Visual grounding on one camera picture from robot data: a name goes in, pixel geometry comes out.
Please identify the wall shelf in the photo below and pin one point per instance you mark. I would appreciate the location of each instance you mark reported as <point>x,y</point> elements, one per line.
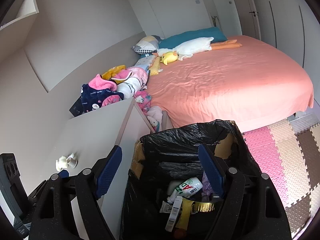
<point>18,10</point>

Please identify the black wall socket panel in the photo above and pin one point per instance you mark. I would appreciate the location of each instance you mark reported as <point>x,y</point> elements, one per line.
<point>77,108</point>

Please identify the purple plastic wrapper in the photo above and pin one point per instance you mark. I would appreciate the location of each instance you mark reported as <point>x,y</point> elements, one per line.
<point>207,191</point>

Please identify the white striped blanket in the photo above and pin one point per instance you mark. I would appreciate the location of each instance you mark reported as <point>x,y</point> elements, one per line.
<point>130,81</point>

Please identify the teal pillow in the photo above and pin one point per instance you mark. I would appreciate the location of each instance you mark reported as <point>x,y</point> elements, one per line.
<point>178,39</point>

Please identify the white goose plush toy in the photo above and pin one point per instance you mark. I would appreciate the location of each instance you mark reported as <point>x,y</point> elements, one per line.
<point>189,48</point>

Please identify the pink fleece garment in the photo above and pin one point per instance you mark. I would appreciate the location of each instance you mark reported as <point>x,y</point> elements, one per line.
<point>98,83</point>

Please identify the navy cartoon fleece garment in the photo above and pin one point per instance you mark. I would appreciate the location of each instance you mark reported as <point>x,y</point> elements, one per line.
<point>93,99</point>

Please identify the pastel foam floor mat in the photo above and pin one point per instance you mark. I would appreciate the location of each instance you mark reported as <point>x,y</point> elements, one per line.
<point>288,151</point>

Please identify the black trash bag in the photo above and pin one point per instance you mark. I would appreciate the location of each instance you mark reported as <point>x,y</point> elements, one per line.
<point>172,156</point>

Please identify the patchwork checkered pillow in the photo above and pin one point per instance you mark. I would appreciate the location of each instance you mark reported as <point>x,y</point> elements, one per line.
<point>147,45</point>

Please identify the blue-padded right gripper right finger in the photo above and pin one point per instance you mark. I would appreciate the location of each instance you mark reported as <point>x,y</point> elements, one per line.
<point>212,169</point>

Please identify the cardboard trash box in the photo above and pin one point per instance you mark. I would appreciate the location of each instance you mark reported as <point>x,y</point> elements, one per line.
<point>222,150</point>

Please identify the white bear figurine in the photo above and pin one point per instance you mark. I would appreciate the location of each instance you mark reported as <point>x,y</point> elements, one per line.
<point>61,163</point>

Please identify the hello kitty pink cloth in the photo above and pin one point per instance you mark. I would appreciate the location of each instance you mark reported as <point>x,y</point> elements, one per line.
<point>153,113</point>

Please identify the white wardrobe doors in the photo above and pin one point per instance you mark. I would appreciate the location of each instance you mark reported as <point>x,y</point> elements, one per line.
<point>291,26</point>

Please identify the white barcode packet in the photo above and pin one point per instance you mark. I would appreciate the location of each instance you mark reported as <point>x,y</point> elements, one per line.
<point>174,214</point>

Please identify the white bedside table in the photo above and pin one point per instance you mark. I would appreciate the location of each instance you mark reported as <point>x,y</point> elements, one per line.
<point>92,136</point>

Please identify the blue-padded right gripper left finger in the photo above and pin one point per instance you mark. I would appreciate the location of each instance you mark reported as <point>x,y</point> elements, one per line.
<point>105,169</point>

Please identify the yellow duck plush toy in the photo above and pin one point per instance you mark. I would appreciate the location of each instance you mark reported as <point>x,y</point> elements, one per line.
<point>169,57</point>

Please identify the yellow snack wrapper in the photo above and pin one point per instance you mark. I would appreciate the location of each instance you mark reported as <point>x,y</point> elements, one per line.
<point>190,207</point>

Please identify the white room door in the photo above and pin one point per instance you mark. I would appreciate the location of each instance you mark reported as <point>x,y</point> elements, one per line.
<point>248,17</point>

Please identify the yellow spotted plush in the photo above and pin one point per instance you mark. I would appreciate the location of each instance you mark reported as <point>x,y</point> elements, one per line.
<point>155,68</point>

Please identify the white green labelled bottle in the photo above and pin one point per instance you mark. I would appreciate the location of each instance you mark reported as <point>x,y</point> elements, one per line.
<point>186,189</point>

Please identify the bed with pink sheet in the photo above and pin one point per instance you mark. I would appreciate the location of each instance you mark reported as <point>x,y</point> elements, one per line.
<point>254,85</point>

